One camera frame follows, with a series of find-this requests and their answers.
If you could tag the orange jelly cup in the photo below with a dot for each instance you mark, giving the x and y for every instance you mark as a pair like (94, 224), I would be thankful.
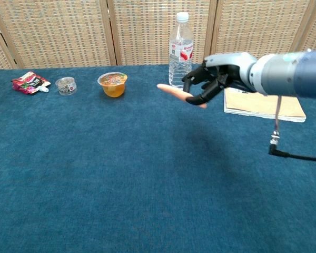
(113, 85)

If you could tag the tan spiral notebook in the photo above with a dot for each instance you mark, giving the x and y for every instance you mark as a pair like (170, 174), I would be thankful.
(289, 108)

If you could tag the blue velvet tablecloth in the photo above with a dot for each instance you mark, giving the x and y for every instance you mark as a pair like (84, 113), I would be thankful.
(121, 171)

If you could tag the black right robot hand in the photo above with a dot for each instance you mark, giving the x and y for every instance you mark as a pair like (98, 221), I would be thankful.
(226, 71)

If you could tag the woven wooden folding screen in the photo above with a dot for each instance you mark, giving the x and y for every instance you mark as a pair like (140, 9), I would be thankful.
(63, 31)

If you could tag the red snack pouch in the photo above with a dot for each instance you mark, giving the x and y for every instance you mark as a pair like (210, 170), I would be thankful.
(29, 83)

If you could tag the clear plastic water bottle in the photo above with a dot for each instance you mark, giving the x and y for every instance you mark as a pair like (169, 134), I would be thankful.
(180, 39)

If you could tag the clear round clip container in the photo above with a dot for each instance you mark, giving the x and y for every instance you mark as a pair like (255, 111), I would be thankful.
(66, 86)

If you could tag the beige stretchy putty stick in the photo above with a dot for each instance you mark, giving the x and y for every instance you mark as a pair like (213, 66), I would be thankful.
(173, 92)

